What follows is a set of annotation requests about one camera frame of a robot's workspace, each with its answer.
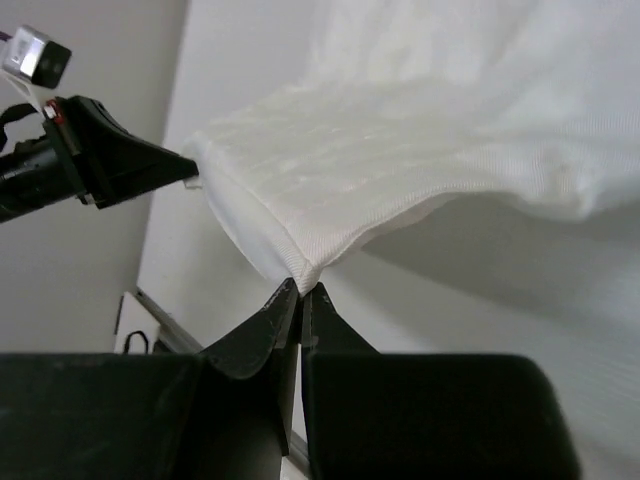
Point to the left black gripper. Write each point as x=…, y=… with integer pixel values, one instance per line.
x=84, y=153

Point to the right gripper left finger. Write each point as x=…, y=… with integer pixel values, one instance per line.
x=221, y=413

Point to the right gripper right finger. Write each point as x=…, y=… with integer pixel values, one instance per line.
x=373, y=415

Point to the white skirt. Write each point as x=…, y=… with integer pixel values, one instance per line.
x=406, y=105

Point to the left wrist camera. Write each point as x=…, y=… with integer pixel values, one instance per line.
x=35, y=58

